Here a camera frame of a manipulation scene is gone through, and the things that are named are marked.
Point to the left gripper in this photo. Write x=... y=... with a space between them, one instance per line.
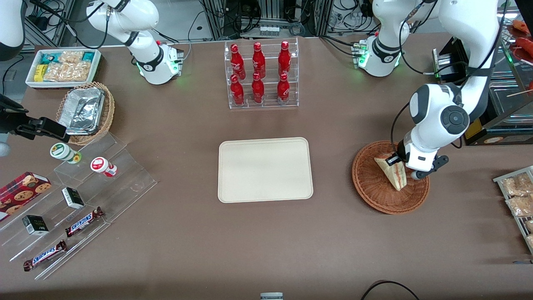
x=401 y=151

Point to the clear bag of crackers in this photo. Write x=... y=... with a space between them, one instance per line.
x=70 y=56
x=66 y=71

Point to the tray of packaged snacks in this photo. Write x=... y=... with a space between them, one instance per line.
x=499 y=180

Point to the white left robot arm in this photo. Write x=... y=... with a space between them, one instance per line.
x=433 y=112

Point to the light wicker basket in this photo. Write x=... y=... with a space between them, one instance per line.
x=109 y=108

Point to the clear acrylic bottle rack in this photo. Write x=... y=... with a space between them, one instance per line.
x=268 y=104

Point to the triangle sandwich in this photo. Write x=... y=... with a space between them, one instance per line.
x=395 y=175

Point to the red cola bottle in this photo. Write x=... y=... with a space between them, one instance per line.
x=237 y=91
x=237 y=60
x=284 y=58
x=258 y=60
x=283 y=89
x=257 y=89

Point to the clear bag of pastries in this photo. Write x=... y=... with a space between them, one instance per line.
x=520 y=206
x=518 y=185
x=529 y=226
x=530 y=241

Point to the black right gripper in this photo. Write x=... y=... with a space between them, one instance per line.
x=16 y=121

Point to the aluminium frame rack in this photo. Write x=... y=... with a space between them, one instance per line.
x=270 y=16

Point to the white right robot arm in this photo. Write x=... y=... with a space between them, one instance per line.
x=154 y=62

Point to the white snack box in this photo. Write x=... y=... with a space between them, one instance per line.
x=31 y=83

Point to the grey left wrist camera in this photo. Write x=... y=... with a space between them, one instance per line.
x=416 y=175

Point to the yellow snack pack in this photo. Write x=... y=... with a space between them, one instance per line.
x=40 y=73

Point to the aluminium foil container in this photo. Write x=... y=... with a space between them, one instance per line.
x=83 y=110

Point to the round brown wicker basket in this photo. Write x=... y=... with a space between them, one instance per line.
x=374 y=191

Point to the black food warmer cabinet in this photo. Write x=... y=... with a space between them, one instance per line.
x=483 y=133

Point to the small grey device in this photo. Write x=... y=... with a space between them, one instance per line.
x=271 y=296

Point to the red lid yogurt cup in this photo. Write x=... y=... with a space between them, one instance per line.
x=100 y=165

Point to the wooden skewer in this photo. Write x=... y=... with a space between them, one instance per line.
x=520 y=93

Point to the Snickers chocolate bar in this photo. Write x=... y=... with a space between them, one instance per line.
x=83 y=222
x=45 y=255

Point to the small black carton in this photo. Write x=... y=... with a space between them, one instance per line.
x=35 y=225
x=73 y=198

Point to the teal snack pack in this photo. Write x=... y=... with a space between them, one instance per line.
x=49 y=57
x=88 y=56

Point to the cream plastic tray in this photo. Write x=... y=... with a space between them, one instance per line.
x=266 y=171

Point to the green lid yogurt cup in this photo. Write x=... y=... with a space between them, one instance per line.
x=62 y=151

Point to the clear acrylic stepped display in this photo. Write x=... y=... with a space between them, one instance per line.
x=125 y=179

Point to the red tartan cookie box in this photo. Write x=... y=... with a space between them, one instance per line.
x=21 y=191

